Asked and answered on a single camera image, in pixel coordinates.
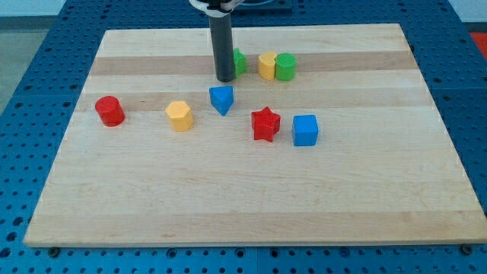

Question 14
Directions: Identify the blue triangle block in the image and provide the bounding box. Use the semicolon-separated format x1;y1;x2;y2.
209;86;234;116

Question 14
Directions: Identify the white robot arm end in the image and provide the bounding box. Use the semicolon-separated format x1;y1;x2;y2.
189;0;244;18

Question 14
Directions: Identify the red star block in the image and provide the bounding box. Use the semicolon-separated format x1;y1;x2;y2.
251;107;281;142

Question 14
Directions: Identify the blue cube block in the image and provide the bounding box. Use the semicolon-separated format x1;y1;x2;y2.
291;115;319;146

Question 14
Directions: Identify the yellow hexagon block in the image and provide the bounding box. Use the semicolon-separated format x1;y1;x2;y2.
165;100;193;132

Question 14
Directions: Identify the green block behind rod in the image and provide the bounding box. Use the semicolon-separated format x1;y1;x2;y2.
233;48;247;78

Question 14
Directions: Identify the yellow heart block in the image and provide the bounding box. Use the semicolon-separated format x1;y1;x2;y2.
257;51;277;80

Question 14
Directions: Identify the green cylinder block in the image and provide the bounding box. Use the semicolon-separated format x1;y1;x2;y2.
275;53;297;81

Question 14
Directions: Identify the light wooden board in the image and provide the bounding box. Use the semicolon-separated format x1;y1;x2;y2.
24;24;486;247

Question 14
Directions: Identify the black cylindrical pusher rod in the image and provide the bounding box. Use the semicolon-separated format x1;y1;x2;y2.
208;11;236;82

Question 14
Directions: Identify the red cylinder block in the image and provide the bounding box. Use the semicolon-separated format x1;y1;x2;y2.
95;96;126;127

